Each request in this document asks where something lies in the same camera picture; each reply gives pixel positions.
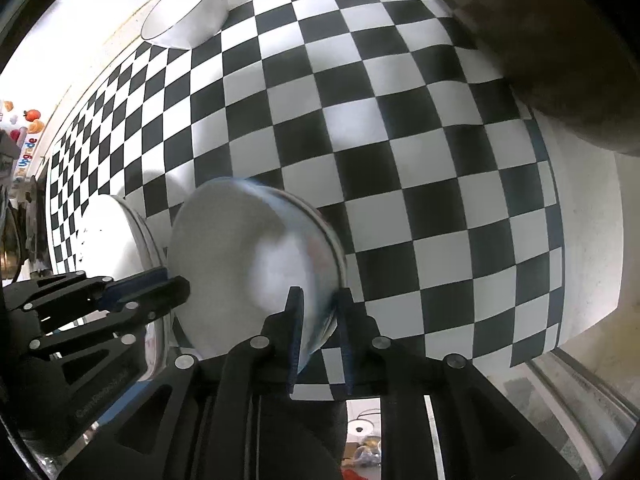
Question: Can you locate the white bowl with blue print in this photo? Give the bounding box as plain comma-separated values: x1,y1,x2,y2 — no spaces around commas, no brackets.
166,177,348,361

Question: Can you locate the colourful wall sticker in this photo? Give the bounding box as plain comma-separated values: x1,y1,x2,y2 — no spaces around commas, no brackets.
0,100,47,173

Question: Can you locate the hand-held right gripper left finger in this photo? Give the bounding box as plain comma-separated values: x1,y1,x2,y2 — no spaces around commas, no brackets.
57,286,306,480

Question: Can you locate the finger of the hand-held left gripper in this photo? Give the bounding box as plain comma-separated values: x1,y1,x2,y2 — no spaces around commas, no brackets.
4,266,169,322
27,277,192,362

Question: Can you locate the black glass gas stove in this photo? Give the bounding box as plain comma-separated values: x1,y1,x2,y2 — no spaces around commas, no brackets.
0,175,52,281

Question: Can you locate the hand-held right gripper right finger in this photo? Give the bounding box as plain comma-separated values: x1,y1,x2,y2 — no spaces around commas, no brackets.
337,287,581,480

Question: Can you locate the brown rice cooker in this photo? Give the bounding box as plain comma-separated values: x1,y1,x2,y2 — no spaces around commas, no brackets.
415,0,640,158

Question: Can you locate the black and white checkered cloth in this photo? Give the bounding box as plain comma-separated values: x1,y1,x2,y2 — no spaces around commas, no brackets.
45,0,566,402

